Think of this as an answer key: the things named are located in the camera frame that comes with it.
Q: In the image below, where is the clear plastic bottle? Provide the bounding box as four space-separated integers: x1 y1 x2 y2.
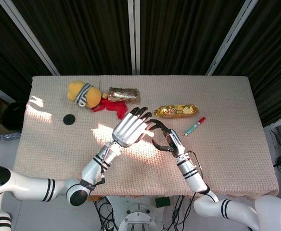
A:
0 131 22 143

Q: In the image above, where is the shiny foil wrapped package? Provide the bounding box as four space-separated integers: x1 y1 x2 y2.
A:
107 87 140 103

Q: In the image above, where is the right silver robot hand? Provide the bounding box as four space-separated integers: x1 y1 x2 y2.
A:
147 118 186 158

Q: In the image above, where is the red capped marker pen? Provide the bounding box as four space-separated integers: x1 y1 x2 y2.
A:
184 116 206 137

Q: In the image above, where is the green small box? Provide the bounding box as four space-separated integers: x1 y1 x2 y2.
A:
154 196 171 208

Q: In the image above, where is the black round stool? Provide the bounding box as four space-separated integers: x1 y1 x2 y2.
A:
1 101 27 133

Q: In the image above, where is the black round disc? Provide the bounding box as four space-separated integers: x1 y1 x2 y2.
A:
63 114 76 125

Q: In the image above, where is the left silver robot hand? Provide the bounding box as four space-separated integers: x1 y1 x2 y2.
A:
112 106 153 147

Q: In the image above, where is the beige knitted tablecloth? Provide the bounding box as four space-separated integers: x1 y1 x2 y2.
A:
12 75 280 201

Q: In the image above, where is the golden biscuit packet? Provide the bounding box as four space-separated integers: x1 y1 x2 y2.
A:
154 104 199 119

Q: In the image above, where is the yellow plush toy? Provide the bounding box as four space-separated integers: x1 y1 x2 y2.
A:
67 81 108 108

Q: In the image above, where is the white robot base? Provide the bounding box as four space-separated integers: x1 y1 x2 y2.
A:
118 204 158 231

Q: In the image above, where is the red cloth ribbon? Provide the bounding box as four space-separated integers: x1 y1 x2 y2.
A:
91 98 128 119

